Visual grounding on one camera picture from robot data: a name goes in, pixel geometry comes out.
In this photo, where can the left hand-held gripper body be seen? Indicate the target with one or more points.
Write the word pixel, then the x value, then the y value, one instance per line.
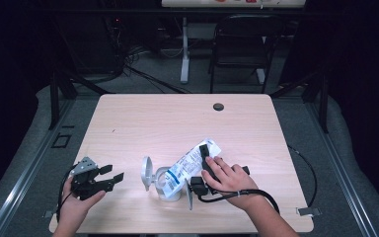
pixel 85 186

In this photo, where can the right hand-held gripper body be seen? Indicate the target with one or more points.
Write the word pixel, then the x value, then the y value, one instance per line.
pixel 199 186

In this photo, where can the person's left hand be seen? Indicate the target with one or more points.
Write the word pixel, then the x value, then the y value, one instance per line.
pixel 70 212

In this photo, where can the person's right hand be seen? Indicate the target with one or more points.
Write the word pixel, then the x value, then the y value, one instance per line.
pixel 235 186

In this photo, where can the dark round table grommet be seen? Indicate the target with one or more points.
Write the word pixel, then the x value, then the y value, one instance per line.
pixel 218 106

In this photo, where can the black metal stand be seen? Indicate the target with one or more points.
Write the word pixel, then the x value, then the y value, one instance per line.
pixel 54 98
pixel 324 105

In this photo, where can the white desk leg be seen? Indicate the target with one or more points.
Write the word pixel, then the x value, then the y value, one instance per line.
pixel 185 59
pixel 260 75

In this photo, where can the black folding chair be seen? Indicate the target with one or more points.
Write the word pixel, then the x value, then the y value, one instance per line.
pixel 243 49

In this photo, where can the dark equipment cabinet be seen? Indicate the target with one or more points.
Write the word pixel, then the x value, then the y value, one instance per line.
pixel 89 42

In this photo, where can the aluminium floor rail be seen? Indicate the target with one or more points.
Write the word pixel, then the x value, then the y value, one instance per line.
pixel 29 168
pixel 339 171

